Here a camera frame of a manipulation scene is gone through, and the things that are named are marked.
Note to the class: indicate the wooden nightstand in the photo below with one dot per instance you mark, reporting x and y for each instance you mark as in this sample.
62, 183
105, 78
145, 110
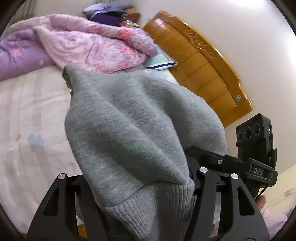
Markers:
133, 16

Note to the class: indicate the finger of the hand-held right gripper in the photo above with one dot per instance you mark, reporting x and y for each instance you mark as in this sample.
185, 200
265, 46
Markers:
219, 161

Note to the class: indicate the purple clothes pile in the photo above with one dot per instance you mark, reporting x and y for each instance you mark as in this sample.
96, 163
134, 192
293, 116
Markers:
108, 15

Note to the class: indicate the grey blue pillow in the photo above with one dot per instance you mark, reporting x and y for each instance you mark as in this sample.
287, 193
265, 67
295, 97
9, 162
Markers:
92, 8

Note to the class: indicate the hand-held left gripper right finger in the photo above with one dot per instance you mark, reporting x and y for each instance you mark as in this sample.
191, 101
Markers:
203, 204

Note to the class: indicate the patterned cloth bundle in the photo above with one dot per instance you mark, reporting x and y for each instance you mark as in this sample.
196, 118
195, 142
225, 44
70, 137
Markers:
129, 23

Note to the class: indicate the striped beige curtain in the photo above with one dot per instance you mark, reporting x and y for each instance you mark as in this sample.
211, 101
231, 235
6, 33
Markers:
25, 9

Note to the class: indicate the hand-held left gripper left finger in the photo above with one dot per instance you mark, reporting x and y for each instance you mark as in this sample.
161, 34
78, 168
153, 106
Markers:
90, 215

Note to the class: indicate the round metal bolt cap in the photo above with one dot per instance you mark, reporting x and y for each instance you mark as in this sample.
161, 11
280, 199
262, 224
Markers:
238, 97

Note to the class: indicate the teal striped pillow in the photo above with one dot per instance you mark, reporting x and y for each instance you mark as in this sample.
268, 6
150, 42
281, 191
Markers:
159, 61

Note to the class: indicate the purple floral quilt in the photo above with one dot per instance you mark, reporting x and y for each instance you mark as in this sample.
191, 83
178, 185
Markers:
69, 41

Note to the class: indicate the wooden bed headboard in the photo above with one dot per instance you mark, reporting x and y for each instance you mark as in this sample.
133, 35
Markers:
196, 60

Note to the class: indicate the person's right hand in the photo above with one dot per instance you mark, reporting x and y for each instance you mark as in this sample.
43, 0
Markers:
261, 202

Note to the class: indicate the grey zip hoodie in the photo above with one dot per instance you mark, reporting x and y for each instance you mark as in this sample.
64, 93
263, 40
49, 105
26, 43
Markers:
129, 129

